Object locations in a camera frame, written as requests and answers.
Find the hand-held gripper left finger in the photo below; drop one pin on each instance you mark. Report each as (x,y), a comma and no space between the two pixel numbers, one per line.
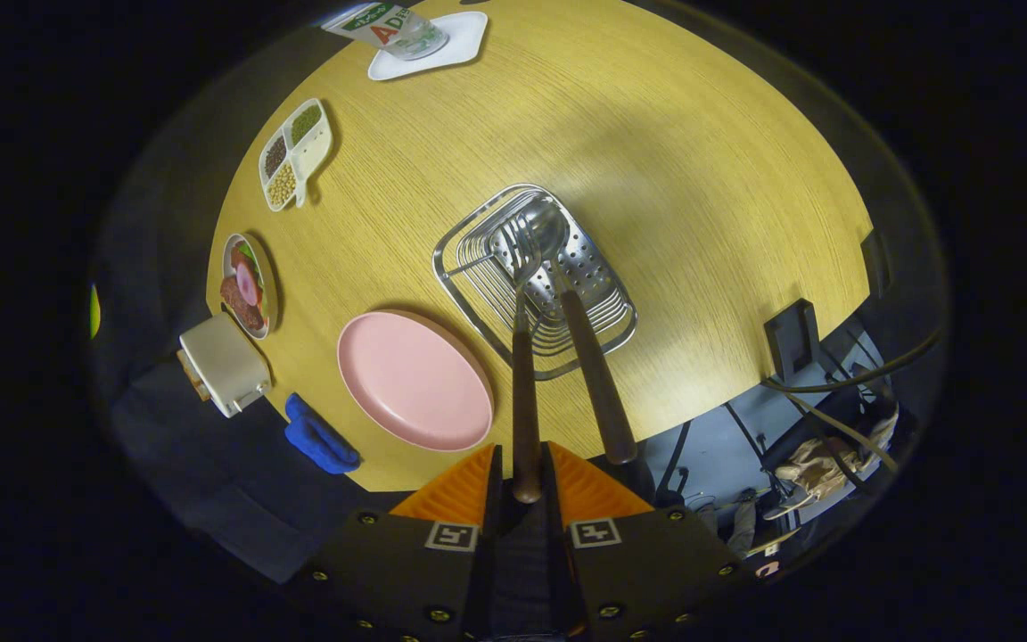
(488,499)

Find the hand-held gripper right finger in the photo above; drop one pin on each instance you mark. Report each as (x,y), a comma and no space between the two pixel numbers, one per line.
(556,499)

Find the pink plate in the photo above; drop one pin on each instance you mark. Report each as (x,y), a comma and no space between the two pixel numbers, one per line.
(415,383)

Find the blue cloth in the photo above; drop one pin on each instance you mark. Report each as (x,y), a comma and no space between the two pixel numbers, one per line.
(317,437)

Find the black table clamp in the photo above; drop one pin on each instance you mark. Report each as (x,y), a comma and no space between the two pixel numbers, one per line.
(792,343)
(876,263)

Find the cream toaster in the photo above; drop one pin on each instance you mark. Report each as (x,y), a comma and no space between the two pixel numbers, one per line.
(224,361)

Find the toast slice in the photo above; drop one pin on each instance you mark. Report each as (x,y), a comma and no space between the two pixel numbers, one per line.
(193,379)

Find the oval plate with toy food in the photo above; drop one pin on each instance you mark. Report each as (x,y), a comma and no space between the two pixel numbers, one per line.
(246,290)

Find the white divided dish with beans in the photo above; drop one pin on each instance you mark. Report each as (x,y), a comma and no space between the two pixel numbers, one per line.
(313,156)

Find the white square coaster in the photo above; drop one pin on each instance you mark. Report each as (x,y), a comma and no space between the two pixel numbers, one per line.
(464,40)

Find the drink bottle with green label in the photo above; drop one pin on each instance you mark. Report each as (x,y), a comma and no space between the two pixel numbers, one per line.
(389,31)

